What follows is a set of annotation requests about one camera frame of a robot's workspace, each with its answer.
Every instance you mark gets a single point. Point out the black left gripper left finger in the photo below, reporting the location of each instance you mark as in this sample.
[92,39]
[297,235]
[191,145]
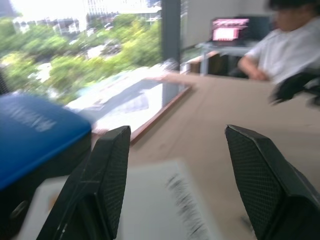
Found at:
[95,190]

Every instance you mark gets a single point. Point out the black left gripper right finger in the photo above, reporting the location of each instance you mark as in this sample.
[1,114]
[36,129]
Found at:
[270,190]

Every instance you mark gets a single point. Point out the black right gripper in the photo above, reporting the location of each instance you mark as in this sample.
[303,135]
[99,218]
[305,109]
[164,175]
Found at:
[292,86]

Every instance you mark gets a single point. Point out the person in white shirt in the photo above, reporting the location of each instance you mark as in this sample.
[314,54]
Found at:
[287,50]

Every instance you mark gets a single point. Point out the cartoon picture board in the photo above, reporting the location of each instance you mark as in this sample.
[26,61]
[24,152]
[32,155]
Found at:
[150,200]

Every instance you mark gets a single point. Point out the grey desk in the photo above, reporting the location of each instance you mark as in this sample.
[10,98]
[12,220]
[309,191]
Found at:
[225,48]

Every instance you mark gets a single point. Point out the blue and black case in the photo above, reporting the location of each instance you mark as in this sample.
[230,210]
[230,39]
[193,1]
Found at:
[32,132]

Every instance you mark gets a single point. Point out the screen with pink picture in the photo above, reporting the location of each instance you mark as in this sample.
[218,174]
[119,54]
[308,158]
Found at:
[228,28]

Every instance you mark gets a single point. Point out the wood-framed dark panel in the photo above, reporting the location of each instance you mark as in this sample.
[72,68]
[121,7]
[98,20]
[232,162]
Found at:
[140,100]

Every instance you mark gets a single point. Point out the dark window pillar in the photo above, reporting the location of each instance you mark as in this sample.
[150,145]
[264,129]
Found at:
[171,32]

